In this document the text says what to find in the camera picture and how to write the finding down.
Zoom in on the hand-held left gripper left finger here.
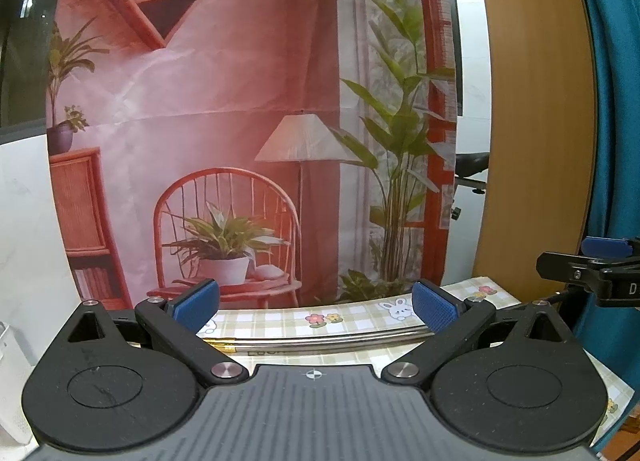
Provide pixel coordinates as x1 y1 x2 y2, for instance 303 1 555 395
62 279 248 386

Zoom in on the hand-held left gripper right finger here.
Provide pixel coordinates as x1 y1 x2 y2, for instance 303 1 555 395
382 279 576 386

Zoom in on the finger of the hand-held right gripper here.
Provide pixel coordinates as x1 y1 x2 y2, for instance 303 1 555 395
536 251 640 292
581 236 640 264

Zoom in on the checked bunny print tablecloth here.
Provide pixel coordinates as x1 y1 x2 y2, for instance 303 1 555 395
197 277 632 448

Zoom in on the metal rod with gold stripes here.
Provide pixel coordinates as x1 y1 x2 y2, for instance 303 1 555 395
197 290 573 357

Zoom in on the teal curtain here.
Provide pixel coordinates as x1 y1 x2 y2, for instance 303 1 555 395
565 0 640 392

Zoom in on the black chair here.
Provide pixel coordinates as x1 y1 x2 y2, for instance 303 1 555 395
452 152 492 232

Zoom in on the printed room scene backdrop cloth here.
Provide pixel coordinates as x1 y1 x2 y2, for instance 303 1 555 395
46 0 458 312

